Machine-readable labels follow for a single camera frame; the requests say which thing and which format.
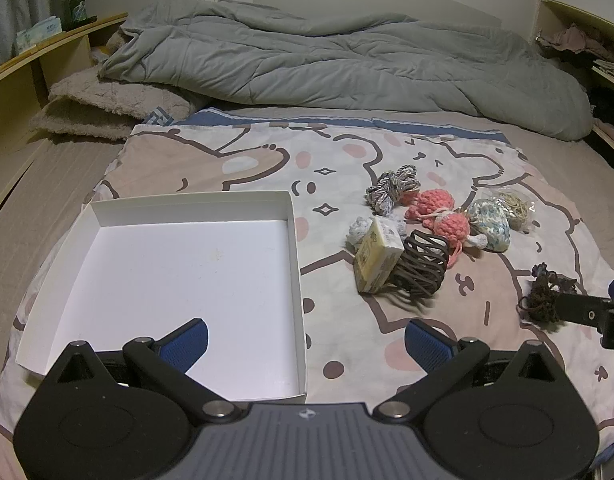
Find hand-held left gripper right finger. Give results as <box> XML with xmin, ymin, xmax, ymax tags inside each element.
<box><xmin>374</xmin><ymin>318</ymin><xmax>568</xmax><ymax>423</ymax></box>

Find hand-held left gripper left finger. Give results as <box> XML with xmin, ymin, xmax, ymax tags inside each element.
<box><xmin>42</xmin><ymin>318</ymin><xmax>242</xmax><ymax>423</ymax></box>

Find dark crochet scrunchie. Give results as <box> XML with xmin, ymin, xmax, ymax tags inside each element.
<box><xmin>517</xmin><ymin>261</ymin><xmax>588</xmax><ymax>331</ymax></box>

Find white cardboard box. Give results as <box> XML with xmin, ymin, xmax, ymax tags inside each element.
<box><xmin>14</xmin><ymin>190</ymin><xmax>308</xmax><ymax>406</ymax></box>

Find brown hair claw clip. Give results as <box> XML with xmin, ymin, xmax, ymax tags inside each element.
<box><xmin>384</xmin><ymin>230</ymin><xmax>450</xmax><ymax>306</ymax></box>

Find small yellow box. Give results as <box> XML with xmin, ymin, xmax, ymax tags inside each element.
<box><xmin>353</xmin><ymin>217</ymin><xmax>405</xmax><ymax>293</ymax></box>

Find beige twine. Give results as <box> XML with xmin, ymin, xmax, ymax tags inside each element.
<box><xmin>482</xmin><ymin>186</ymin><xmax>538</xmax><ymax>233</ymax></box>

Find floral fabric pouch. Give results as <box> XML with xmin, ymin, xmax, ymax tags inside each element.
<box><xmin>467</xmin><ymin>199</ymin><xmax>512</xmax><ymax>252</ymax></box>

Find white lace yarn ball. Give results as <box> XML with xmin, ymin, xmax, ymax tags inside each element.
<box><xmin>348</xmin><ymin>216</ymin><xmax>383</xmax><ymax>251</ymax></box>

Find pink white crochet toy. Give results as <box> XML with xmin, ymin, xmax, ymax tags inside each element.
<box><xmin>403</xmin><ymin>190</ymin><xmax>488</xmax><ymax>268</ymax></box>

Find grey gold cord bundle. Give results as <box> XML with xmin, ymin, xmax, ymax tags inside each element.
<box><xmin>365</xmin><ymin>165</ymin><xmax>422</xmax><ymax>217</ymax></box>

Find cartoon printed blanket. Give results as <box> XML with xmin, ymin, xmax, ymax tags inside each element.
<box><xmin>0</xmin><ymin>109</ymin><xmax>614</xmax><ymax>461</ymax></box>

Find blue plaid cloth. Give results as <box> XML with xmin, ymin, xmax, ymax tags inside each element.
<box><xmin>142</xmin><ymin>107</ymin><xmax>175</xmax><ymax>128</ymax></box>

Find pink crumpled clothes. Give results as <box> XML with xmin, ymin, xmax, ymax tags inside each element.
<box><xmin>537</xmin><ymin>25</ymin><xmax>614</xmax><ymax>61</ymax></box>

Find beige fluffy blanket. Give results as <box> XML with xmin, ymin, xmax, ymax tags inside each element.
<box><xmin>30</xmin><ymin>27</ymin><xmax>213</xmax><ymax>141</ymax></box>

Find wooden clothes shelf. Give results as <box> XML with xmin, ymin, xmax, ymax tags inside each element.
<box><xmin>529</xmin><ymin>0</ymin><xmax>614</xmax><ymax>173</ymax></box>

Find grey duvet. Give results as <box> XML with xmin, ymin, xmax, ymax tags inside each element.
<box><xmin>98</xmin><ymin>0</ymin><xmax>595</xmax><ymax>141</ymax></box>

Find long wooden bedside shelf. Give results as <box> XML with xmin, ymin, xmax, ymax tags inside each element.
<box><xmin>0</xmin><ymin>12</ymin><xmax>130</xmax><ymax>221</ymax></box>

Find tissue pack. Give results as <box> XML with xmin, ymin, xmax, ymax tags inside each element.
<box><xmin>14</xmin><ymin>16</ymin><xmax>63</xmax><ymax>53</ymax></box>

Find green glass bottle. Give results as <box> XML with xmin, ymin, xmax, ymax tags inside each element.
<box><xmin>62</xmin><ymin>0</ymin><xmax>88</xmax><ymax>26</ymax></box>

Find grey curtain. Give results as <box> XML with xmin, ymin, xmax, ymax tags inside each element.
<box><xmin>0</xmin><ymin>0</ymin><xmax>53</xmax><ymax>73</ymax></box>

